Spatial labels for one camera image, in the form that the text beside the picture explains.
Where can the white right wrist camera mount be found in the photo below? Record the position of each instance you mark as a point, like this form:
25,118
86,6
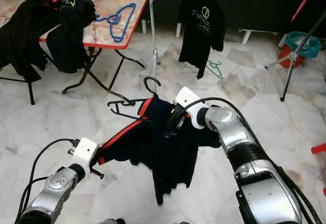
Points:
186,98

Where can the silver metal clothes rack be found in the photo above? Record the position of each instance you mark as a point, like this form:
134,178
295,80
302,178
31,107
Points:
153,30

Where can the dark grey hanger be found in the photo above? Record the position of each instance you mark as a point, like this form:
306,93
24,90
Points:
125,102

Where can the blue plastic hanger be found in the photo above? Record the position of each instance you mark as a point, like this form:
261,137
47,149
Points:
113,18

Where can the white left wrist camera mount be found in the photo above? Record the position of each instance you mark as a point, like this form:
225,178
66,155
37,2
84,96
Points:
86,150

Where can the green plastic hanger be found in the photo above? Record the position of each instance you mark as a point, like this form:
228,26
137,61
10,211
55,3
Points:
215,70

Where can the black TV cabinet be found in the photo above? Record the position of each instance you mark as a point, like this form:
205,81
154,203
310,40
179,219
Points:
249,5

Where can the orange bin green liner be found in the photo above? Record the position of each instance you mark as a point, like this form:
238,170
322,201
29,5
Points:
298,46

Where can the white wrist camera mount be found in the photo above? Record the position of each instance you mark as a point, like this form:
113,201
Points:
86,150
186,98

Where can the black garment red trim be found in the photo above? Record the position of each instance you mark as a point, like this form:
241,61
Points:
163,152

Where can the red plastic hanger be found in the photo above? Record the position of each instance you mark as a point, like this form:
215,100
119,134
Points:
303,2

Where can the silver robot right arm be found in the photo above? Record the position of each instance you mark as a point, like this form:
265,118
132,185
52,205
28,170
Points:
249,158

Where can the plain black shirt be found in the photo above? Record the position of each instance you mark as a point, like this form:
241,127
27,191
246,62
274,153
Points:
25,35

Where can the black metal chair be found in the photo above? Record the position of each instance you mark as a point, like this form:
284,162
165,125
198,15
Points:
30,94

